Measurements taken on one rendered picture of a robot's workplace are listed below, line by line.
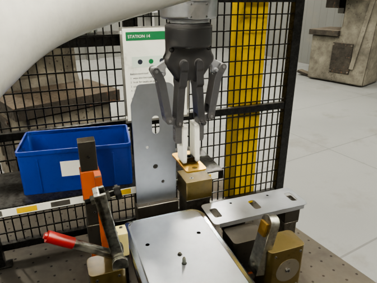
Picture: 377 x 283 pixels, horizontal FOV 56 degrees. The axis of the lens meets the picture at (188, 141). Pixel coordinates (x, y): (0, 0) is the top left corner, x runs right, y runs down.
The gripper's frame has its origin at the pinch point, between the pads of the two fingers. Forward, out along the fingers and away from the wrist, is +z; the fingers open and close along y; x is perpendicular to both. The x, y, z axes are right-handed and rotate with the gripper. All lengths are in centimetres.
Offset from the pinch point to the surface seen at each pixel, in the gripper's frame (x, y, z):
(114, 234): 1.7, -14.3, 17.3
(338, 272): 13, 58, 60
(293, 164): 203, 189, 129
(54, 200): 36, -25, 27
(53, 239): 2.6, -24.8, 16.2
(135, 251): 10.6, -8.9, 29.7
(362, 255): 75, 149, 130
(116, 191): 2.2, -13.0, 8.8
